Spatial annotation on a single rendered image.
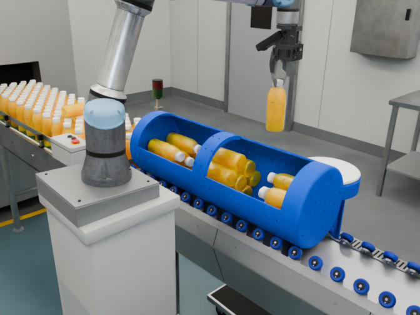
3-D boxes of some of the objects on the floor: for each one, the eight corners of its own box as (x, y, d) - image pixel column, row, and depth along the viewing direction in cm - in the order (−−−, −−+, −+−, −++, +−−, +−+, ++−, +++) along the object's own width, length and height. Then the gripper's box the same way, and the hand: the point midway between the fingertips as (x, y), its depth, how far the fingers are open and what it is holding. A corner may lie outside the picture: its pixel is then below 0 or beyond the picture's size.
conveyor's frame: (117, 336, 220) (102, 187, 186) (2, 220, 326) (-21, 112, 292) (183, 294, 252) (181, 159, 217) (59, 200, 358) (44, 101, 324)
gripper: (289, 27, 132) (284, 91, 140) (309, 24, 139) (302, 86, 147) (268, 25, 137) (264, 87, 146) (287, 22, 145) (283, 82, 153)
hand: (277, 82), depth 148 cm, fingers closed on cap, 4 cm apart
